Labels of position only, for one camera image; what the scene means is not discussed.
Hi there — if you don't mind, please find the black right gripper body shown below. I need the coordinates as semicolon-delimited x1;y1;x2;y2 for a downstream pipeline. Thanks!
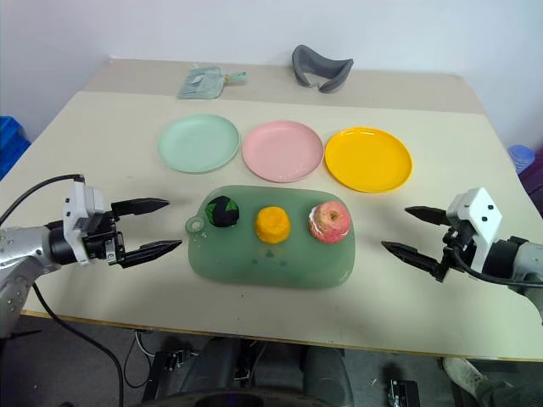
433;225;479;283

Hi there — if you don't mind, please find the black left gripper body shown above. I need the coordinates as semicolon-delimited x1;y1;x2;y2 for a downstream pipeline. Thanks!
81;209;127;266

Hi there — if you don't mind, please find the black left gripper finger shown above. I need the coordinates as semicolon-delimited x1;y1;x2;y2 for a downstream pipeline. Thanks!
119;239;183;269
110;197;171;218

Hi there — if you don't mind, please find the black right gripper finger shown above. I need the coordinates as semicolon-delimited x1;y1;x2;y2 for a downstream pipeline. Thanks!
380;240;446;279
405;205;451;226

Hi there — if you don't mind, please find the yellow plate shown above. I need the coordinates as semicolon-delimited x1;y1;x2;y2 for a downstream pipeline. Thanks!
324;125;414;194

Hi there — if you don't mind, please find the dark green black ball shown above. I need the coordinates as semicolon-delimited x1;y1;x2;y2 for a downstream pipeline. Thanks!
205;194;241;229

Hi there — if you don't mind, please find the mint green plate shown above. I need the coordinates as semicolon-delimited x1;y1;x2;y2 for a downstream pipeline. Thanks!
158;113;241;175

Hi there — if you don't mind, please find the orange yellow fruit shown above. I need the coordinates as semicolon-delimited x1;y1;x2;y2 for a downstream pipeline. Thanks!
254;205;292;245

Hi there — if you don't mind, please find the pink plate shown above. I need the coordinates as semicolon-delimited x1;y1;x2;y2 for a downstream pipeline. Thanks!
242;120;324;184

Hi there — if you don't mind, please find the red pink apple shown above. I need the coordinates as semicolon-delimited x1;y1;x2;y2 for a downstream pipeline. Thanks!
307;200;352;245

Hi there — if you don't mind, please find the purple cloth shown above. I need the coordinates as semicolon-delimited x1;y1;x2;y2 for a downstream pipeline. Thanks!
518;146;543;213

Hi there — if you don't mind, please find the blue water bottle cap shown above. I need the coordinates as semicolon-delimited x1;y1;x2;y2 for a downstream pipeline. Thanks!
507;143;536;174

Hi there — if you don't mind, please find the green translucent cutting board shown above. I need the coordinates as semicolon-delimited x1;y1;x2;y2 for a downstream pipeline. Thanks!
183;184;358;290

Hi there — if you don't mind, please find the white shoe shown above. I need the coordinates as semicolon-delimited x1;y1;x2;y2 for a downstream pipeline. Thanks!
442;356;517;407

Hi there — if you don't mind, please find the blue plastic bin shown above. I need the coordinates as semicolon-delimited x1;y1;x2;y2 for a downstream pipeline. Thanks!
0;114;31;181

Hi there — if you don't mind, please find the green packaged utensil set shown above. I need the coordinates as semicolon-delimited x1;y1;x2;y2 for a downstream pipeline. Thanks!
176;64;249;101

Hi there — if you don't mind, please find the grey foam face pad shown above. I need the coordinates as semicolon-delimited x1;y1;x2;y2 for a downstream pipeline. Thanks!
291;43;355;95

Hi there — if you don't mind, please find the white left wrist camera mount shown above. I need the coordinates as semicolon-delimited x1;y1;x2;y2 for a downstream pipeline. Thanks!
61;179;104;266

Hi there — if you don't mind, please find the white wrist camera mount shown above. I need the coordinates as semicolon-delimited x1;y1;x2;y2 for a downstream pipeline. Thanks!
61;179;104;266
446;187;503;272

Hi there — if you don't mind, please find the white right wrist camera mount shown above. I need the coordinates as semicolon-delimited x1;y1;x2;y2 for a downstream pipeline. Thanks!
446;187;503;272

